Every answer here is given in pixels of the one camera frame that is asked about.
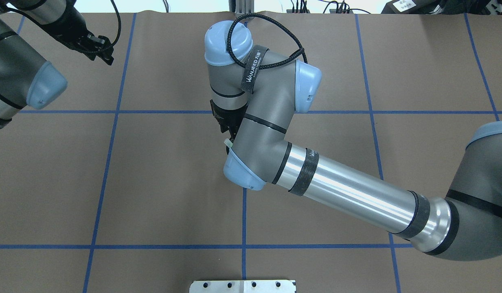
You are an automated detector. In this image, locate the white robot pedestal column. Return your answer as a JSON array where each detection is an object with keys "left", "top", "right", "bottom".
[{"left": 189, "top": 280, "right": 297, "bottom": 293}]

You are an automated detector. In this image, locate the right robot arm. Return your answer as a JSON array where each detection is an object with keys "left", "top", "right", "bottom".
[{"left": 204, "top": 13, "right": 502, "bottom": 261}]

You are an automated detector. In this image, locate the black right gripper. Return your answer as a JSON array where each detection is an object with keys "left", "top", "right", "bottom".
[{"left": 210, "top": 100, "right": 248, "bottom": 142}]

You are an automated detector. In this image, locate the green highlighter pen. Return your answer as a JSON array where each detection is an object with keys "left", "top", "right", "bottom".
[{"left": 224, "top": 138, "right": 233, "bottom": 149}]

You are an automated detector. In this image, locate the aluminium frame post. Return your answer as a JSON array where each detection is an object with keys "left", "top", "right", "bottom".
[{"left": 229, "top": 0, "right": 255, "bottom": 17}]

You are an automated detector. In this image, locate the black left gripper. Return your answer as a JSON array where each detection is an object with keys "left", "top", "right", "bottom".
[{"left": 51, "top": 8, "right": 114, "bottom": 66}]

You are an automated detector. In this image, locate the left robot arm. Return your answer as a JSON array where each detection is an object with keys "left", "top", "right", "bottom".
[{"left": 0, "top": 0, "right": 122, "bottom": 130}]

